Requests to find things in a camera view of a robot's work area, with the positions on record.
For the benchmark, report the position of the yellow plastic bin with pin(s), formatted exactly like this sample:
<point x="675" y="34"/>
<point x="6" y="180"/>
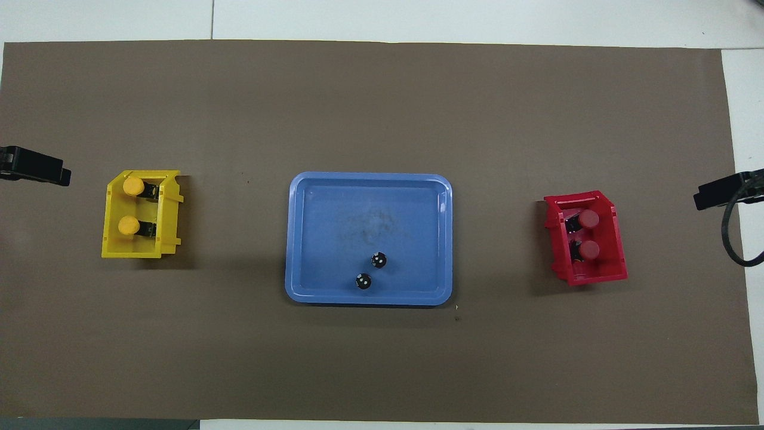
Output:
<point x="113" y="239"/>

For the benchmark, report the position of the blue plastic tray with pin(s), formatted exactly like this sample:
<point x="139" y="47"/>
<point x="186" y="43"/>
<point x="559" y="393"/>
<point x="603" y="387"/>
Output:
<point x="334" y="239"/>

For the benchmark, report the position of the yellow push button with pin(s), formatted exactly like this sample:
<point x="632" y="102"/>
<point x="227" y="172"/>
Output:
<point x="133" y="186"/>
<point x="128" y="226"/>

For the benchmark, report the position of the brown paper table mat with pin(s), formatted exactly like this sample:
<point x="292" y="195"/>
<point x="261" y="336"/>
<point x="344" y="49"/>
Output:
<point x="382" y="107"/>

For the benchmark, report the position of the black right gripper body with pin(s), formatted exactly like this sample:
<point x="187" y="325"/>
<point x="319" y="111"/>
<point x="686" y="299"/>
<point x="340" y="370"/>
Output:
<point x="713" y="194"/>

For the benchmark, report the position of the red push button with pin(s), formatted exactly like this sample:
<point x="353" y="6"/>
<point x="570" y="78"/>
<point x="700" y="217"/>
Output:
<point x="590" y="249"/>
<point x="589" y="218"/>

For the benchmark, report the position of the red plastic bin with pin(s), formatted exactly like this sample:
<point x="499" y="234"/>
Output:
<point x="615" y="251"/>

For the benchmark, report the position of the black button with white dots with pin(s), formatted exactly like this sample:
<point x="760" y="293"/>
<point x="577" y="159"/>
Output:
<point x="363" y="281"/>
<point x="378" y="260"/>

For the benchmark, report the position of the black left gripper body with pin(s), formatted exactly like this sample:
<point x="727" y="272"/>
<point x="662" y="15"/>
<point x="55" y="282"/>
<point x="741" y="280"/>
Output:
<point x="33" y="165"/>

